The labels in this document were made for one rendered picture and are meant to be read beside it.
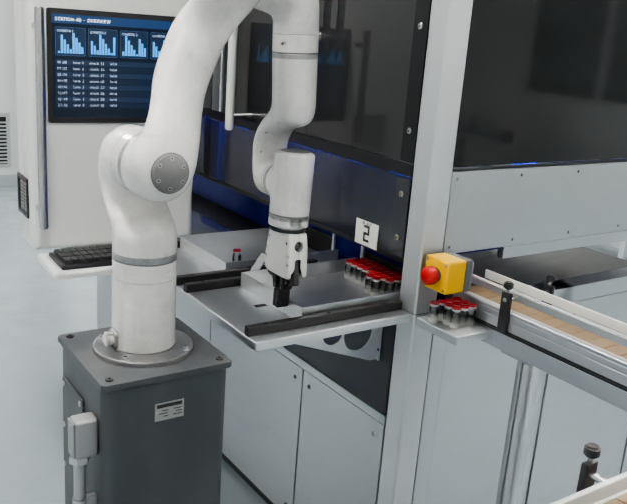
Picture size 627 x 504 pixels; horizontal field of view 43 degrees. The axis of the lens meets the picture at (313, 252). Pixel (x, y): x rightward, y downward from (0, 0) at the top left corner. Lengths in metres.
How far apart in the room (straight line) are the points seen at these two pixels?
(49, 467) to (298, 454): 0.95
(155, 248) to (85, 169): 0.97
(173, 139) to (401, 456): 0.96
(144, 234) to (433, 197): 0.63
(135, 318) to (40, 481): 1.39
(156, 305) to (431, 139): 0.67
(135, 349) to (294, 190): 0.44
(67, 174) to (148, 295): 0.97
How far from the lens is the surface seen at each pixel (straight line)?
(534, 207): 1.97
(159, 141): 1.38
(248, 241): 2.25
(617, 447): 2.67
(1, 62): 6.98
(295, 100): 1.56
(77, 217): 2.42
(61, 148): 2.37
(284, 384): 2.29
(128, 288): 1.48
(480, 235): 1.85
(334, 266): 2.02
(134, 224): 1.47
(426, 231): 1.73
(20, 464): 2.92
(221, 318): 1.68
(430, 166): 1.70
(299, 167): 1.59
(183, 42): 1.44
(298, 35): 1.55
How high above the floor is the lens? 1.49
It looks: 16 degrees down
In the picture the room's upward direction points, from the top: 4 degrees clockwise
